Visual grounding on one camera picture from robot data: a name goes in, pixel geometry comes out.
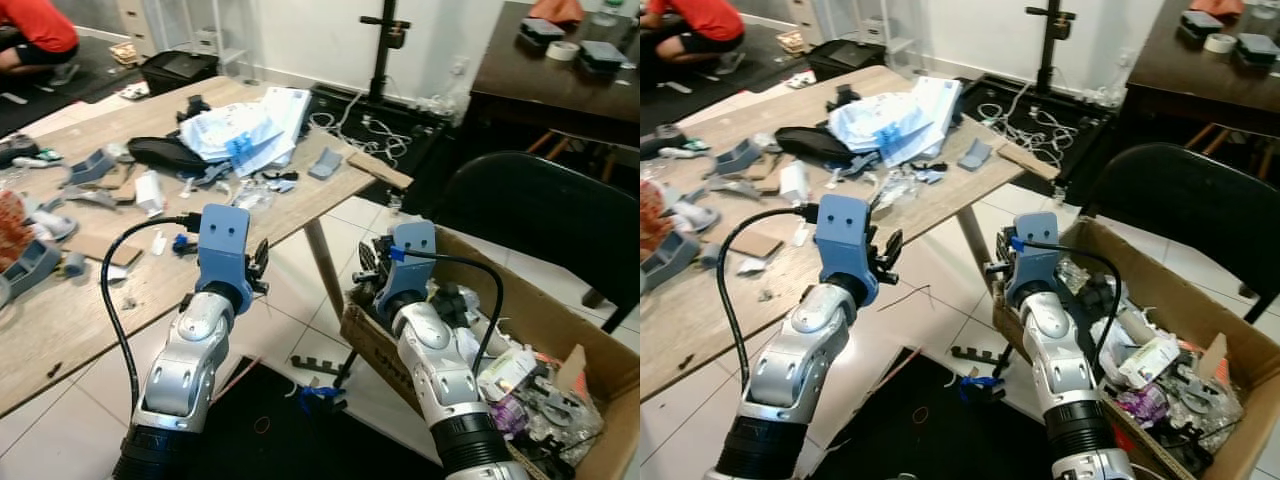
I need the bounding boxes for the black plastic chair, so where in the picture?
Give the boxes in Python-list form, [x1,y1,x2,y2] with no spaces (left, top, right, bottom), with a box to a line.
[440,150,641,336]
[1085,142,1280,326]

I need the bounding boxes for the person in red shirt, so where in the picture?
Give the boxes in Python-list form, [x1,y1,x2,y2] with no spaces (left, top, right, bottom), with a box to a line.
[0,0,81,86]
[640,0,746,76]

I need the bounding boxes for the black slotted plastic part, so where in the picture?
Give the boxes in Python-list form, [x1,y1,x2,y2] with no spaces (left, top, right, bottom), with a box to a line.
[290,352,347,377]
[950,345,1006,367]

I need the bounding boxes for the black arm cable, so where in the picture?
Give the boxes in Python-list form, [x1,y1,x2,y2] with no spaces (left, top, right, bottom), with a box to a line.
[717,203,823,391]
[100,213,206,387]
[390,248,503,387]
[1010,238,1123,387]

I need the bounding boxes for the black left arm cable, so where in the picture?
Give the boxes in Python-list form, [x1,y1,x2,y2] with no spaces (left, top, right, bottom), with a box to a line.
[100,213,206,387]
[717,203,823,391]

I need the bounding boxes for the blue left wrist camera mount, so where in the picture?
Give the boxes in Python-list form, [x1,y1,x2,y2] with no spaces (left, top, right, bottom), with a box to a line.
[815,193,881,306]
[196,204,253,311]

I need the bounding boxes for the black backpack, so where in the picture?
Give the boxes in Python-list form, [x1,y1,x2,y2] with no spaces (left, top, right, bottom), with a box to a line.
[138,50,221,97]
[806,38,886,83]

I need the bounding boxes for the white blue plastic bags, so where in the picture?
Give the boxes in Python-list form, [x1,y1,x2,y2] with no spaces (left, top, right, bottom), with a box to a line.
[180,87,313,179]
[828,77,964,168]

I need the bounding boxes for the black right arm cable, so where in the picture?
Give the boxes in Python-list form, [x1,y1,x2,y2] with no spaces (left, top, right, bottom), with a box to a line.
[1010,238,1123,387]
[390,248,503,387]

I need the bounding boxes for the black floor mat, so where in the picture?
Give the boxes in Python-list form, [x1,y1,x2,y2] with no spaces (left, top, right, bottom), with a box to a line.
[190,358,446,480]
[810,347,1061,480]

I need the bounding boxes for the black equipment crate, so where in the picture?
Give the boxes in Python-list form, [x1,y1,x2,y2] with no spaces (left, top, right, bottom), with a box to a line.
[960,75,1126,161]
[305,83,453,171]

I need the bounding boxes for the black metal stand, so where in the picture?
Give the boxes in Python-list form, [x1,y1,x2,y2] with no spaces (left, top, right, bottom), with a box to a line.
[360,0,413,101]
[1025,0,1079,93]

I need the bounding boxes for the black lump of rubbish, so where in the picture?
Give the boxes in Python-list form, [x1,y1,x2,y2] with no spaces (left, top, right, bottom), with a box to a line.
[430,283,471,331]
[1075,275,1116,321]

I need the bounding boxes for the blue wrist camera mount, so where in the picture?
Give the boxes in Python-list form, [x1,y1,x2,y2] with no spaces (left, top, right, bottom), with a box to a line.
[815,193,881,306]
[372,220,439,323]
[1003,211,1063,309]
[196,204,253,311]

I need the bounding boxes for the grey plastic bracket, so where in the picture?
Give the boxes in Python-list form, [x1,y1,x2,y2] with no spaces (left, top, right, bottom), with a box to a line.
[957,138,994,172]
[307,147,345,182]

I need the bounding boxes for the crumpled brown red bag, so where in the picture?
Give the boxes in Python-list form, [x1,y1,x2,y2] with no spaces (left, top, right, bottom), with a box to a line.
[0,190,29,266]
[640,178,673,256]

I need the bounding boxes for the purple wrapper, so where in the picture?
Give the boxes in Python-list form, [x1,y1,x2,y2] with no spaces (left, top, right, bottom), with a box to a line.
[495,395,527,437]
[1118,388,1156,427]

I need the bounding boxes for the white tangled cable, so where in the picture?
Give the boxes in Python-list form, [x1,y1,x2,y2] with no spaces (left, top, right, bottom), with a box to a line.
[310,110,413,167]
[975,85,1081,166]

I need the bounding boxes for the blue-grey plastic holder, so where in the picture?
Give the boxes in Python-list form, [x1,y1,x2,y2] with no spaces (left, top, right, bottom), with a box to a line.
[713,138,764,179]
[62,148,116,188]

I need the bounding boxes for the black fabric pouch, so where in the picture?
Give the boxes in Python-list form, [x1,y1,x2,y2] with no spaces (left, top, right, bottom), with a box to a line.
[127,135,211,179]
[775,125,861,168]

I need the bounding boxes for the white crumpled packet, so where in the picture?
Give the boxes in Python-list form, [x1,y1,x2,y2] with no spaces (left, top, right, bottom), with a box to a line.
[1118,335,1181,389]
[478,345,541,401]

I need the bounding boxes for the black grey power tool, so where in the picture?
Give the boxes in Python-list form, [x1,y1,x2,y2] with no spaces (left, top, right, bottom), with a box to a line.
[640,123,713,161]
[0,133,63,169]

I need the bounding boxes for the brown cardboard strip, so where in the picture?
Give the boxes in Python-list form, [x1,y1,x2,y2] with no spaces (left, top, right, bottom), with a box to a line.
[65,232,144,269]
[715,225,786,259]

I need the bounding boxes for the black hard case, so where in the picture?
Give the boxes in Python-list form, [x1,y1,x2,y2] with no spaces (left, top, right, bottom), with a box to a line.
[1236,33,1280,67]
[518,17,567,49]
[579,40,631,74]
[1178,10,1226,41]

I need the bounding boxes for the brown cardboard rubbish box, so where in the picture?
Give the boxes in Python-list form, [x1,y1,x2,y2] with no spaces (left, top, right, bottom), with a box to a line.
[340,225,641,480]
[992,215,1280,480]

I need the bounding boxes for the white shelf unit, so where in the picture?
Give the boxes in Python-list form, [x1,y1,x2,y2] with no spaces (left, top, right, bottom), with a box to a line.
[868,0,926,73]
[195,0,251,56]

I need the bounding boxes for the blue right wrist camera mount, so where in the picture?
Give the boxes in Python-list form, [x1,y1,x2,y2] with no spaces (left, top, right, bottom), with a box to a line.
[1003,211,1063,309]
[372,220,439,323]

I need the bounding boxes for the small white box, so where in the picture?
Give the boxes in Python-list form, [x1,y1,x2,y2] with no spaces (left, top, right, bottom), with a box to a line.
[780,160,813,206]
[135,170,166,218]

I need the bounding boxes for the dark brown table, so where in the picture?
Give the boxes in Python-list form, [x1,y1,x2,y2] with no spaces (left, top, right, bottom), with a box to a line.
[1125,0,1280,136]
[470,0,641,151]

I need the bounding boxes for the curved blue-grey printed part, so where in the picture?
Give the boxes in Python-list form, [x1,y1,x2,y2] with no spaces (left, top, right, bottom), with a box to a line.
[0,240,63,306]
[640,230,701,296]

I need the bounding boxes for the grey plastic scrap part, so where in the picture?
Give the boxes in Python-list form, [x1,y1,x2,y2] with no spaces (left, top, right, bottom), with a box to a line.
[1165,370,1241,441]
[535,385,606,451]

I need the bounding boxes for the brown wooden board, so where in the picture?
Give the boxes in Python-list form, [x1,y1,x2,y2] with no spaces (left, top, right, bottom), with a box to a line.
[345,150,414,191]
[995,142,1061,182]

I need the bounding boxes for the black rod with blue tape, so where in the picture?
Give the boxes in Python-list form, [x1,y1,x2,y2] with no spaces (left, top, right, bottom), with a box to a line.
[298,385,347,413]
[960,373,1006,403]

